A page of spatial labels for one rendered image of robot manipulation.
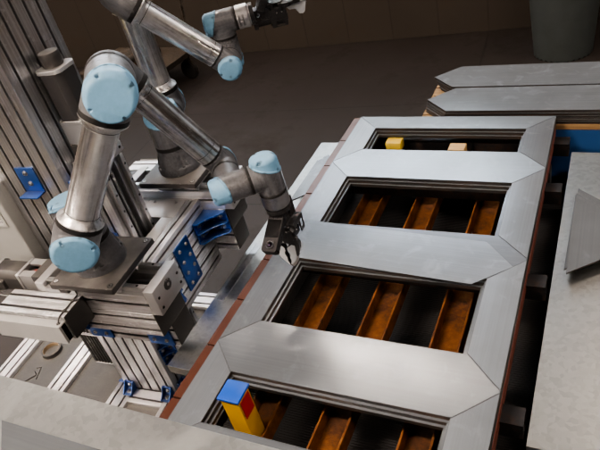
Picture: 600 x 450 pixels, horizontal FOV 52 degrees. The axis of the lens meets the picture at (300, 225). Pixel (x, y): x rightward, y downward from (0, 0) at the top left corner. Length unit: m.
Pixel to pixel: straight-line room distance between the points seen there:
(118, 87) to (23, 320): 0.84
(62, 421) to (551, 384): 1.11
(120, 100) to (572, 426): 1.22
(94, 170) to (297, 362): 0.68
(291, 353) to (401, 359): 0.28
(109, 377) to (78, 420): 1.33
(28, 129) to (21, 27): 0.27
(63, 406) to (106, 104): 0.66
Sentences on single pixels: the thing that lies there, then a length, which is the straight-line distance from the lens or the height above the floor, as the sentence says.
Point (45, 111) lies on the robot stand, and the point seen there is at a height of 1.42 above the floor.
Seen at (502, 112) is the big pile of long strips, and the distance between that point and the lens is 2.46.
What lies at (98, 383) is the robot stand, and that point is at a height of 0.21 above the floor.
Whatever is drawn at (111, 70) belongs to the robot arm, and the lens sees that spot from 1.41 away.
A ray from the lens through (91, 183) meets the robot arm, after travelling 1.52.
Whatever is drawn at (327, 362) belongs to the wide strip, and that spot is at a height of 0.85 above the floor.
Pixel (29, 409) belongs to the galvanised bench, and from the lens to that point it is 1.52.
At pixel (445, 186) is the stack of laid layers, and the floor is 0.83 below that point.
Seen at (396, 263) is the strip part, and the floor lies 0.85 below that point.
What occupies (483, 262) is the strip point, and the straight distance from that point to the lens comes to 1.76.
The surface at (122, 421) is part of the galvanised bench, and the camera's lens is 1.37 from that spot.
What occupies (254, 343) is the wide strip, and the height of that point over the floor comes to 0.85.
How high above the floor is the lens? 2.02
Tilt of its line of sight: 36 degrees down
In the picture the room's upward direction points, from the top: 16 degrees counter-clockwise
